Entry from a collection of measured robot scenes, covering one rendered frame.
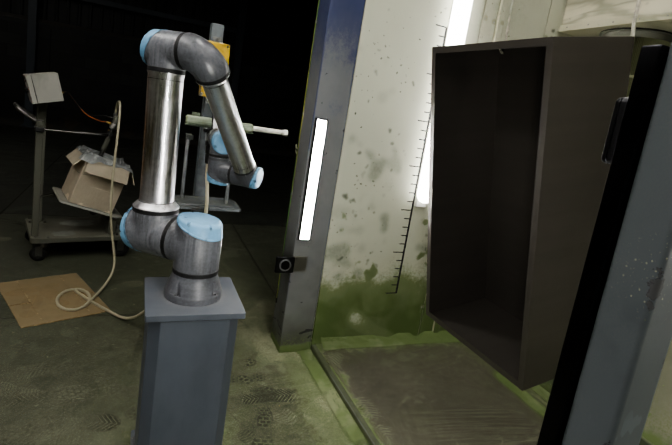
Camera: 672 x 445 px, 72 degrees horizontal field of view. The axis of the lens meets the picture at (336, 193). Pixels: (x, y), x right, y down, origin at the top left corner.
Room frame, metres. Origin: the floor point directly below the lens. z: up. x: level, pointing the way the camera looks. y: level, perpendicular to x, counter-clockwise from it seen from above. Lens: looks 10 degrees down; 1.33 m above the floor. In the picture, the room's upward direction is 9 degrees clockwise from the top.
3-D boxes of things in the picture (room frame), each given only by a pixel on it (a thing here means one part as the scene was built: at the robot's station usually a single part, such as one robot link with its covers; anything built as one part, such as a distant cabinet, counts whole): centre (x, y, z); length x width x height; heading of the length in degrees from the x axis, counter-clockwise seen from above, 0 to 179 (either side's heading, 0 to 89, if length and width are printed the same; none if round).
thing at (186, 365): (1.49, 0.43, 0.32); 0.31 x 0.31 x 0.64; 24
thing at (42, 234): (3.31, 1.91, 0.64); 0.73 x 0.50 x 1.27; 128
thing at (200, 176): (2.34, 0.69, 0.82); 0.06 x 0.06 x 1.64; 24
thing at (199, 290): (1.49, 0.43, 0.69); 0.19 x 0.19 x 0.10
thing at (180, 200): (2.19, 0.62, 0.95); 0.26 x 0.15 x 0.32; 114
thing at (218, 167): (1.89, 0.48, 1.02); 0.12 x 0.09 x 0.12; 74
